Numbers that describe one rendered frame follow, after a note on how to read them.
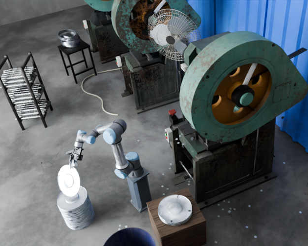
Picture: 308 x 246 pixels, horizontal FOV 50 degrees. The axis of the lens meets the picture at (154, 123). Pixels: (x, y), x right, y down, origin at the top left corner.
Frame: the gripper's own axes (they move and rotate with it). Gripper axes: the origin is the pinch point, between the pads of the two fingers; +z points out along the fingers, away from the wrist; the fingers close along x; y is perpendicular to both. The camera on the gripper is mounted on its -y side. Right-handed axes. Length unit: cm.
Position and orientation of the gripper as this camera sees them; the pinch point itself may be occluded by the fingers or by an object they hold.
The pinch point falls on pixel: (70, 167)
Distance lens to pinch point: 311.8
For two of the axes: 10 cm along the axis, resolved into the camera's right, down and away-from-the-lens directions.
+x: 4.1, 1.3, 9.0
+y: 8.8, 2.2, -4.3
